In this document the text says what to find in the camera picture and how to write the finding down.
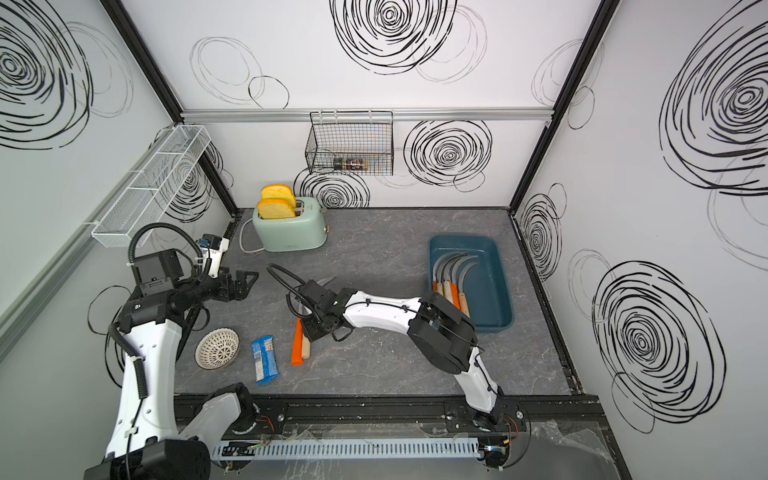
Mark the wooden handle sickle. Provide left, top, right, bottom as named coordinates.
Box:
left=457, top=262, right=478, bottom=317
left=300, top=276, right=337, bottom=361
left=439, top=252, right=465, bottom=304

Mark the orange handle sickle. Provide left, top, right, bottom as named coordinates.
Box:
left=291, top=317, right=305, bottom=365
left=449, top=255, right=477, bottom=309
left=432, top=252, right=456, bottom=293

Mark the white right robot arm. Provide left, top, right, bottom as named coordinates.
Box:
left=288, top=280, right=503, bottom=427

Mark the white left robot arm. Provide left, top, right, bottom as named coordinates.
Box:
left=83, top=247, right=259, bottom=479

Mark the teal plastic storage box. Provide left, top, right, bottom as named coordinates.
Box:
left=428, top=234, right=514, bottom=333

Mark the white plastic strainer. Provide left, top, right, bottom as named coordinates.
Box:
left=194, top=328, right=240, bottom=370

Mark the mint green toaster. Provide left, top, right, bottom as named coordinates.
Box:
left=252, top=197, right=328, bottom=253

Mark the blue snack packet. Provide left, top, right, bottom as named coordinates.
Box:
left=250, top=335, right=279, bottom=384

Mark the yellow toast slice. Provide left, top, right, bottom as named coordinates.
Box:
left=256, top=198, right=297, bottom=220
left=260, top=184, right=296, bottom=207

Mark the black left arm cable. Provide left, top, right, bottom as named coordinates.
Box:
left=127, top=222, right=205, bottom=277

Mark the white wire wall shelf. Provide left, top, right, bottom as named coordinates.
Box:
left=91, top=125, right=212, bottom=248

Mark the white toaster power cord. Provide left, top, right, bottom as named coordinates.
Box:
left=239, top=217, right=266, bottom=256

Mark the white slotted cable duct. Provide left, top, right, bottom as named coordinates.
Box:
left=212, top=438, right=481, bottom=463

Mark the black wire wall basket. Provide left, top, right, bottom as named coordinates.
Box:
left=304, top=110, right=394, bottom=176

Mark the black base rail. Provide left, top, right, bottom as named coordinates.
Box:
left=252, top=394, right=605, bottom=433

